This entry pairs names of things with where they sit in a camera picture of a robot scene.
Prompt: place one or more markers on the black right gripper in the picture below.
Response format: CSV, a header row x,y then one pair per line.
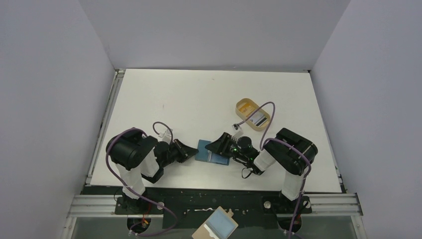
x,y
227,144

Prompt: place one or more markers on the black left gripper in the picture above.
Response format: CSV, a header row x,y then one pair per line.
x,y
177,150

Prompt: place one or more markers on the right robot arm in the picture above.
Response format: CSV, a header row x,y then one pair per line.
x,y
294,153

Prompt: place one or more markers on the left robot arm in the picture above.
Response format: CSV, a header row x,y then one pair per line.
x,y
140,157

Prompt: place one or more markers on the gold VIP card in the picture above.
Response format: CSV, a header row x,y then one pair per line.
x,y
247,108

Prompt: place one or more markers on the white VIP card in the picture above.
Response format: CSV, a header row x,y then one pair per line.
x,y
258,119

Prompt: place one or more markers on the blue card on cardboard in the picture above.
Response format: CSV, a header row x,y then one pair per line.
x,y
219,225

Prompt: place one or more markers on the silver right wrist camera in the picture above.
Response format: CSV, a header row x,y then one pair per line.
x,y
238,132

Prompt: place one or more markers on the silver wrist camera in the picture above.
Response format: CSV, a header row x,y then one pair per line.
x,y
238,132
166,136

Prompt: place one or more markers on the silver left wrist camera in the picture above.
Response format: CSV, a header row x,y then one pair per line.
x,y
166,136

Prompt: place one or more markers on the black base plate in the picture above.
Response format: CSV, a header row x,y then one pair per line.
x,y
191,207

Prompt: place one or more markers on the aluminium right side rail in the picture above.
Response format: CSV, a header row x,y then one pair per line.
x,y
339,176

